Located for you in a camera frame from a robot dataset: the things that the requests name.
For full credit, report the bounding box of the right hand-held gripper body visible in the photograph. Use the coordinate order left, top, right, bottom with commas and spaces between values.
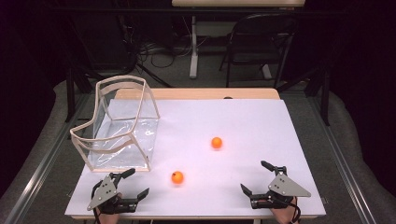
249, 165, 312, 210

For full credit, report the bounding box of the black folding chair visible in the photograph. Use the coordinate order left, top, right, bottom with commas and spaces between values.
219, 13, 298, 90

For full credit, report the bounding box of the clear plastic bag beige trim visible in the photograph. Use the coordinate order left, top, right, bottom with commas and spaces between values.
69, 75, 162, 173

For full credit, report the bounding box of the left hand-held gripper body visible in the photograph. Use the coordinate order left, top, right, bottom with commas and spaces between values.
86, 172, 140, 216

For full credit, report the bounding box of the person's left hand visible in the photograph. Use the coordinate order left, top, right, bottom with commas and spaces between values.
93, 192, 124, 224

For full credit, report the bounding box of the person's right hand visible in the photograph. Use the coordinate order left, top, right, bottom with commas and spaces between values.
269, 197, 302, 224

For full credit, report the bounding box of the bundle of floor cables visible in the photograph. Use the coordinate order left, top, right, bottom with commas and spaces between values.
135, 18, 209, 70

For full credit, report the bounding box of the black cable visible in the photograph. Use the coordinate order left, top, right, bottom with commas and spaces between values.
290, 196, 303, 224

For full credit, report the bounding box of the white desk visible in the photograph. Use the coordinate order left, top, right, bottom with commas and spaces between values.
171, 0, 306, 80

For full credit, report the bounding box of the black metal stand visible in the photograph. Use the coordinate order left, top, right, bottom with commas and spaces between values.
276, 66, 332, 127
60, 18, 94, 123

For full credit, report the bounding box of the aluminium rail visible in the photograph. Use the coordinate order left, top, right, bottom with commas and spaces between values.
3, 92, 92, 224
306, 92, 378, 224

